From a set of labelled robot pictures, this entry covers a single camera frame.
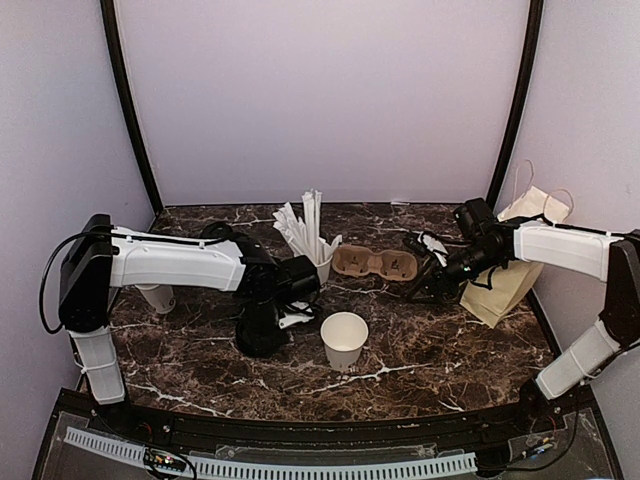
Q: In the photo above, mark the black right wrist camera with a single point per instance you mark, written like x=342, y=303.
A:
x=474, y=218

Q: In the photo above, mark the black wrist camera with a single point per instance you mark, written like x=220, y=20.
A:
x=297, y=278
x=474, y=218

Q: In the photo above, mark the stack of black lids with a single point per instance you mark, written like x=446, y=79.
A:
x=259, y=345

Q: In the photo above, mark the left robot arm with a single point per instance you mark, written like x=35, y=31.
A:
x=103, y=257

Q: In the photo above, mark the stack of white paper cups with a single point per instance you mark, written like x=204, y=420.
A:
x=160, y=297

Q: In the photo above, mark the black right frame post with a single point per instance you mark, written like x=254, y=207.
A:
x=526, y=66

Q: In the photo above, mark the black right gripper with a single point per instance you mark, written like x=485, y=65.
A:
x=434, y=278

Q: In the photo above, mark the brown paper takeout bag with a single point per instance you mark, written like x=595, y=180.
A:
x=496, y=292

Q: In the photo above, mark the wrapped white straw bundle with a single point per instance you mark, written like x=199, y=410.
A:
x=302, y=234

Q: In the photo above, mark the white paper cup with straws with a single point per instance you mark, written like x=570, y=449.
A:
x=323, y=270

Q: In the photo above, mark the black frame post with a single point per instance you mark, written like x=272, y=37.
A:
x=126, y=100
x=526, y=66

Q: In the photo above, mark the black left frame post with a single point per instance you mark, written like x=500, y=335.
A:
x=126, y=100

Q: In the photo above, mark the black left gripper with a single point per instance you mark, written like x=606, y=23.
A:
x=244, y=316

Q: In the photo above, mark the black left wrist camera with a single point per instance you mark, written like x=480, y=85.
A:
x=297, y=278

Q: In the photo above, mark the brown cardboard cup carrier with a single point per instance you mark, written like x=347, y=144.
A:
x=391, y=265

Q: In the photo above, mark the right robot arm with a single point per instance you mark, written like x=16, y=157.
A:
x=610, y=260

